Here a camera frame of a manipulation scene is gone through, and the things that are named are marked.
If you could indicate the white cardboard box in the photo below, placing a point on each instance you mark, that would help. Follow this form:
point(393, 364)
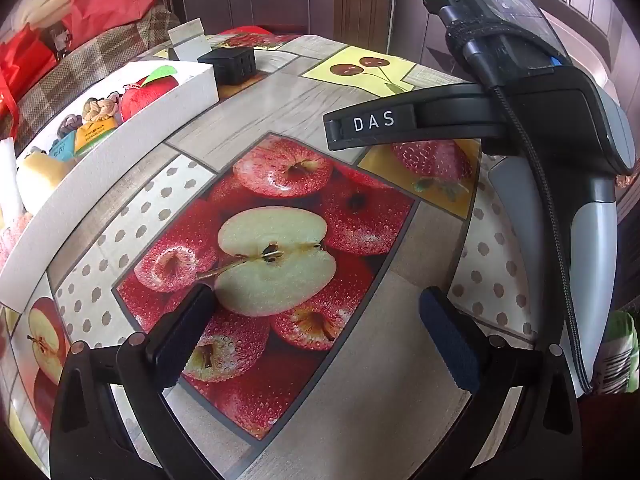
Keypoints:
point(100, 170)

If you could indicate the red flat packet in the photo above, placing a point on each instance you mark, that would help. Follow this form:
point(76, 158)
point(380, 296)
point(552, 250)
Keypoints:
point(247, 30)

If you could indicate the red plush apple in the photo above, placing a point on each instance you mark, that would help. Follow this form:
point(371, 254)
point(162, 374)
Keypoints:
point(150, 95)

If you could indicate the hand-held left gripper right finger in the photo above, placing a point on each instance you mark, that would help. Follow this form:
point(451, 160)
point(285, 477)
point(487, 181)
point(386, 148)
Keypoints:
point(450, 345)

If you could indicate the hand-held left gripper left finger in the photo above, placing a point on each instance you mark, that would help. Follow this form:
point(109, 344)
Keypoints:
point(185, 332)

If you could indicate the yellow tissue packet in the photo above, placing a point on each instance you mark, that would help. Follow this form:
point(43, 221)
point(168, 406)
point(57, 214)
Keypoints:
point(95, 136)

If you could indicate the pale yellow plush toy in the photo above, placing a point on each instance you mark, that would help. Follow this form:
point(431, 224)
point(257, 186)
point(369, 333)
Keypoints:
point(42, 175)

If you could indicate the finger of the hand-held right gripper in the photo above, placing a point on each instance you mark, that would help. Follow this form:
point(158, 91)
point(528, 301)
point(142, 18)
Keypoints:
point(440, 110)

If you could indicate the plaid sofa cover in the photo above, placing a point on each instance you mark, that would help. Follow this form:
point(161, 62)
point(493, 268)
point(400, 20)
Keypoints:
point(100, 55)

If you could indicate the pink plush toy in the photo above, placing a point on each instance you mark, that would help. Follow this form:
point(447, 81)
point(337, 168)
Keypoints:
point(12, 240)

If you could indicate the red tote bag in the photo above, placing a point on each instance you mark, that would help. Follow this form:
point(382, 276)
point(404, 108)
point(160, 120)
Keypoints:
point(25, 60)

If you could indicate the green and white bag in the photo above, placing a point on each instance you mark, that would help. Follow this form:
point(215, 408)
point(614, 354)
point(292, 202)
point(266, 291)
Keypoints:
point(620, 355)

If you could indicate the black power cube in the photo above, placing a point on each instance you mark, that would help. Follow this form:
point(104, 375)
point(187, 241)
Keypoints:
point(227, 67)

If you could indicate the dark item with white tag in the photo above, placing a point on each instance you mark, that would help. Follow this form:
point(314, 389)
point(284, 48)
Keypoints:
point(59, 40)

